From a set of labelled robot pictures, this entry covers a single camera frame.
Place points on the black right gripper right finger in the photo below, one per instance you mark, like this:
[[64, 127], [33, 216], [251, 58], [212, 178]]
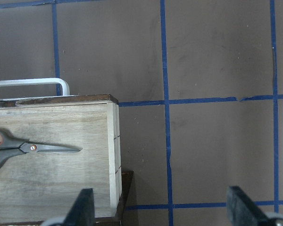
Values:
[[242, 211]]

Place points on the light wooden drawer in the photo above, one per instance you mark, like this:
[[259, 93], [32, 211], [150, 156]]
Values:
[[39, 186]]

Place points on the grey orange handled scissors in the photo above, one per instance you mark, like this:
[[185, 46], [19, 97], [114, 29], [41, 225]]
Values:
[[12, 146]]

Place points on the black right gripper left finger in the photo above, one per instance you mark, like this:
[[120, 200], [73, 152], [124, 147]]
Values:
[[82, 212]]

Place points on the white drawer handle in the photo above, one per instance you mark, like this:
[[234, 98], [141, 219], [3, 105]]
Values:
[[42, 81]]

